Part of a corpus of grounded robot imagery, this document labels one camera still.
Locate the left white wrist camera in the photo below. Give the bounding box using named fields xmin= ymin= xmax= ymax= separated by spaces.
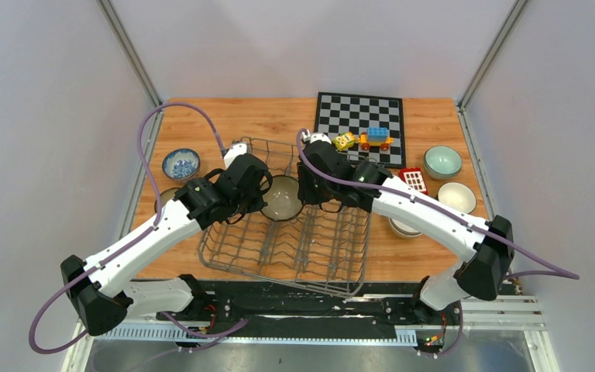
xmin=223 ymin=142 xmax=249 ymax=169

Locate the light teal checked bowl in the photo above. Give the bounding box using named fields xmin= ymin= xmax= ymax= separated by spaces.
xmin=424 ymin=146 xmax=463 ymax=180

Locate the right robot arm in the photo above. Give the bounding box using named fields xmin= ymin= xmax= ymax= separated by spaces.
xmin=296 ymin=133 xmax=514 ymax=324

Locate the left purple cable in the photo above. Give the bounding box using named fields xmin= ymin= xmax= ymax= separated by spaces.
xmin=28 ymin=102 xmax=227 ymax=355

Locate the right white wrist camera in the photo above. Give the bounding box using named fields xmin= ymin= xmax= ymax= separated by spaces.
xmin=301 ymin=131 xmax=332 ymax=145

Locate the blue orange toy car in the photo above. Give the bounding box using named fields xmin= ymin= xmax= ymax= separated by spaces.
xmin=359 ymin=127 xmax=393 ymax=151

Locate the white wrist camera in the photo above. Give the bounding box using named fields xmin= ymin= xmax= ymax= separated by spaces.
xmin=301 ymin=131 xmax=332 ymax=145
xmin=223 ymin=142 xmax=249 ymax=169

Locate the yellow toy block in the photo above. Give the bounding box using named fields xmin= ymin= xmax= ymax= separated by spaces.
xmin=332 ymin=132 xmax=358 ymax=151

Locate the dark patterned bowl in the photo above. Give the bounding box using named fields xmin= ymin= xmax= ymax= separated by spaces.
xmin=153 ymin=188 xmax=179 ymax=212

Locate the black white chessboard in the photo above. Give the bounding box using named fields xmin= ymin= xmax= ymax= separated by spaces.
xmin=314 ymin=92 xmax=407 ymax=169

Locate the dark blue bowl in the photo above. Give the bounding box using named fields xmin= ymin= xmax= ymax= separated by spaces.
xmin=260 ymin=174 xmax=303 ymax=222

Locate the white blue floral bowl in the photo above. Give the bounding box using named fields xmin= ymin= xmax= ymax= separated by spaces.
xmin=161 ymin=148 xmax=201 ymax=179

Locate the beige bowl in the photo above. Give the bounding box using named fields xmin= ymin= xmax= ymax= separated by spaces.
xmin=388 ymin=219 xmax=422 ymax=239

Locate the grey wire dish rack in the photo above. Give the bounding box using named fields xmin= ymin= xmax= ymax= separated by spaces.
xmin=197 ymin=136 xmax=373 ymax=299

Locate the teal white bowl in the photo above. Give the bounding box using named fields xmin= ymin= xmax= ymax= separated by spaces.
xmin=436 ymin=182 xmax=477 ymax=213

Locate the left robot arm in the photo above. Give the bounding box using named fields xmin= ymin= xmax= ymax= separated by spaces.
xmin=60 ymin=153 xmax=272 ymax=336

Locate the red toy brick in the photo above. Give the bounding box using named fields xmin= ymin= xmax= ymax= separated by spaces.
xmin=399 ymin=167 xmax=428 ymax=195

